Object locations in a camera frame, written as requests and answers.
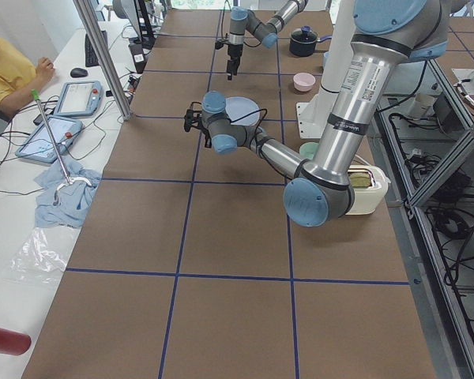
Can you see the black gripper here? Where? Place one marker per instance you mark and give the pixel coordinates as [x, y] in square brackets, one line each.
[234, 51]
[206, 134]

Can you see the light blue plate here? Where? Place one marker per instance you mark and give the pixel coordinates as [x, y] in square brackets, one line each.
[242, 111]

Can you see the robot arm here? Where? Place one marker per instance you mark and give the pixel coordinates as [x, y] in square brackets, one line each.
[244, 20]
[371, 38]

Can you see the pink bowl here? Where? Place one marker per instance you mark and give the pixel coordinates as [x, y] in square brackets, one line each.
[304, 82]

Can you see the dark blue lidded pot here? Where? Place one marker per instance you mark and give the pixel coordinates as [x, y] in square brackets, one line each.
[303, 41]

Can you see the light blue cup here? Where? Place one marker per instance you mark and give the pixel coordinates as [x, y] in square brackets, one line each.
[325, 60]

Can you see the mint green bowl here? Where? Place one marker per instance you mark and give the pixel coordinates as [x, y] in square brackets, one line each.
[308, 150]

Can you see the black keyboard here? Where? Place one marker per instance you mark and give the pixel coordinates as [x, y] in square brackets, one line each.
[91, 58]

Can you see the upper teach pendant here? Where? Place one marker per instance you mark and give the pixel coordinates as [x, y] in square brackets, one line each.
[79, 99]

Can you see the teach pendant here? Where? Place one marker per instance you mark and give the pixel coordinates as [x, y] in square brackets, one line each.
[39, 147]
[79, 99]

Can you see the black computer mouse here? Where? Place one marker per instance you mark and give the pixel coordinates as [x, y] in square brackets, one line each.
[78, 72]

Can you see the reacher grabber stick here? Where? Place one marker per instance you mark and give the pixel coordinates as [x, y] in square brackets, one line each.
[68, 179]

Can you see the light blue cloth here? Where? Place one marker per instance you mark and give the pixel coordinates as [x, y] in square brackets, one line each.
[68, 205]

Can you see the lower teach pendant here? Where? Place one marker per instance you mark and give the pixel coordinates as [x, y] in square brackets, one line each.
[39, 147]

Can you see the toast slice in toaster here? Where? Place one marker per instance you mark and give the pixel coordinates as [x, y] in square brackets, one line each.
[361, 179]

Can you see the person in yellow shirt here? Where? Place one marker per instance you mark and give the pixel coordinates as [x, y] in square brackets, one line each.
[19, 77]

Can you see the cream toaster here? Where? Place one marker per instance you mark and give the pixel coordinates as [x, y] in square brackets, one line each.
[367, 199]

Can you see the clear plastic bag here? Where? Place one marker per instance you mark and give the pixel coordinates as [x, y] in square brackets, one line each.
[43, 258]

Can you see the red cylinder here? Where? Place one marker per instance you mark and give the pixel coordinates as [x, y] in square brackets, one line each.
[14, 343]

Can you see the aluminium frame post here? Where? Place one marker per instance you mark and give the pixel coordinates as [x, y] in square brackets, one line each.
[92, 28]

